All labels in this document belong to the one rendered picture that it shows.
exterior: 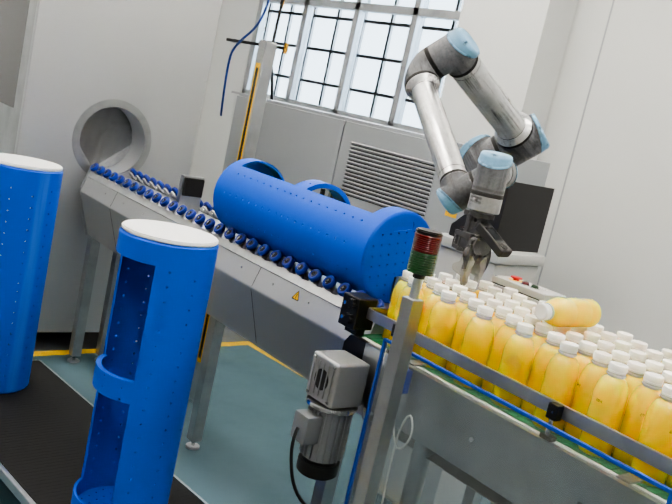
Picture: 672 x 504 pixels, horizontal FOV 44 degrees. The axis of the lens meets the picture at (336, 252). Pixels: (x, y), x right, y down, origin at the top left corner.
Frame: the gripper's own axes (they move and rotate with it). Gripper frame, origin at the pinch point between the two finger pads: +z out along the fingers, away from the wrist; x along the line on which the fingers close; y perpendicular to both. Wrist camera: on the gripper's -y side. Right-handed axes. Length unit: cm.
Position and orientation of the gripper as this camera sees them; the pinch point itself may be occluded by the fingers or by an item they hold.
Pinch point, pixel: (470, 283)
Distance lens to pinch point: 232.6
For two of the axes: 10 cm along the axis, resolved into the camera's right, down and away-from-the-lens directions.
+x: -7.7, -0.6, -6.4
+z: -2.1, 9.6, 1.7
